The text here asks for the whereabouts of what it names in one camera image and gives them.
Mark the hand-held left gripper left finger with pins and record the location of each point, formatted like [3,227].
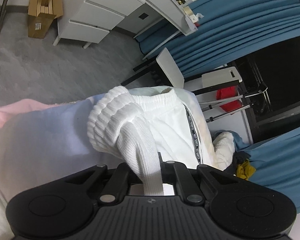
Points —
[122,172]

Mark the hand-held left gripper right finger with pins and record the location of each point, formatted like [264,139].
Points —
[176,172]

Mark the white knit sweater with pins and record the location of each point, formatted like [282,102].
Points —
[165,125]

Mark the white quilted jacket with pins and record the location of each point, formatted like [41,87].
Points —
[223,147]

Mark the black cloth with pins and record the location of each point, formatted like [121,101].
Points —
[237,157]

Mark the mustard yellow cloth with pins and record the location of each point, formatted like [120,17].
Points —
[246,170]

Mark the garment steamer stand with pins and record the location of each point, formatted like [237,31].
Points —
[225,113]

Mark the red cloth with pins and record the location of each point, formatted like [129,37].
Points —
[226,97]

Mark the blue curtain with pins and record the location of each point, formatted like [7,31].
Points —
[227,17]
[277,160]

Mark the white steamer ironing board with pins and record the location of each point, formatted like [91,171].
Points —
[220,76]

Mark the dark window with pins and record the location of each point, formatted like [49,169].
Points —
[277,80]

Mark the cardboard box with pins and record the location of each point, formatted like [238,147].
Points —
[39,25]

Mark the white vanity desk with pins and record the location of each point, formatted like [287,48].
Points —
[95,5]

